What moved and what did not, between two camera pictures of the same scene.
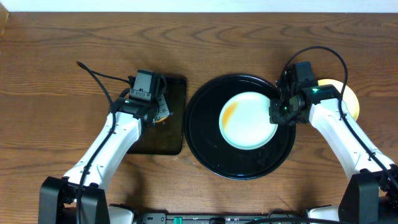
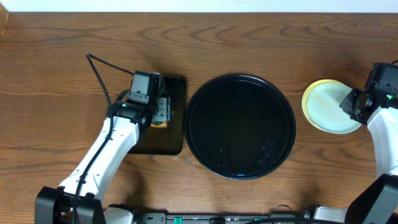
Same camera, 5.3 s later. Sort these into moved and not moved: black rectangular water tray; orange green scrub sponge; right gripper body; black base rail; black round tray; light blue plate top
Moved: light blue plate top; orange green scrub sponge; right gripper body
Not moved: black round tray; black rectangular water tray; black base rail
